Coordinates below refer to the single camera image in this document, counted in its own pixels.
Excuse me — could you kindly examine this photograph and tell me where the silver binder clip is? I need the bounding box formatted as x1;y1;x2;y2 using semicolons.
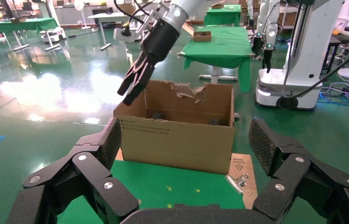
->
225;173;250;195

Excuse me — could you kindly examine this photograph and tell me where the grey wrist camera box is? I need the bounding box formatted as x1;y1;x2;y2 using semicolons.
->
113;27;141;42

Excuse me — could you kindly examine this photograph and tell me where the long black hanging cable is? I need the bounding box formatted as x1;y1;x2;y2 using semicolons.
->
287;39;349;99

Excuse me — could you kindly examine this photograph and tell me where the large green clothed table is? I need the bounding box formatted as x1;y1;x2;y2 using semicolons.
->
181;26;253;93

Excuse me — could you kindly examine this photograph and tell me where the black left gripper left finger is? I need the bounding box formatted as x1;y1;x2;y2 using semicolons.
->
6;117;140;224

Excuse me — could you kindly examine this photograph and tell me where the large open cardboard carton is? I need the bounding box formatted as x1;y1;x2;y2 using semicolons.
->
113;79;236;175

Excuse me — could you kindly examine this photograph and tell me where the floor cable tangle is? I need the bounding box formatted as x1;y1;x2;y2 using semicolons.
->
319;81;349;118

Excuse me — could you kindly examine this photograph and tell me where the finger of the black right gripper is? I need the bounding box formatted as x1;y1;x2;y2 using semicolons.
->
122;62;156;106
117;56;147;96

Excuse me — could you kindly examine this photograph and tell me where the small open brown box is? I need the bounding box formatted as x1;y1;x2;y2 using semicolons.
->
192;31;212;42

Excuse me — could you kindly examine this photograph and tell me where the white desk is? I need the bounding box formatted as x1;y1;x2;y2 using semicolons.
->
87;12;150;52

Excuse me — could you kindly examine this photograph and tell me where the white table pedestal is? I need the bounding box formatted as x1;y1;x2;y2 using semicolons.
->
198;65;239;83

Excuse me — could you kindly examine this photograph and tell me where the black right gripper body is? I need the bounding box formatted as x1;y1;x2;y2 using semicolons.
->
140;19;181;66

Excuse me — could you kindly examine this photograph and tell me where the white wheeled robot body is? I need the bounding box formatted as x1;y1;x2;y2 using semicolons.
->
254;0;345;111

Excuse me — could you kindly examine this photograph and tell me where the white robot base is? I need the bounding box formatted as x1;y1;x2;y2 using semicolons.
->
40;26;68;44

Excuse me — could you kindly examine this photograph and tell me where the small green clothed table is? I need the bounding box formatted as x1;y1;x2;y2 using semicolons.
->
203;4;243;27

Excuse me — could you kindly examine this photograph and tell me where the white standing fan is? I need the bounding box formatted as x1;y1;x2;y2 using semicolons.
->
73;0;92;31

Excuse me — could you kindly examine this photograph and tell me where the long green clothed table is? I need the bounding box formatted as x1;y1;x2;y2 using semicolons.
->
0;17;60;34

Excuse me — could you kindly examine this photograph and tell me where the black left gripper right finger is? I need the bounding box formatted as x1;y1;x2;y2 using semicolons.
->
248;118;349;224

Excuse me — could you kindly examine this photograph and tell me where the thick black sleeved cable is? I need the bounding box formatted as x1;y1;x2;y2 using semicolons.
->
113;0;160;25

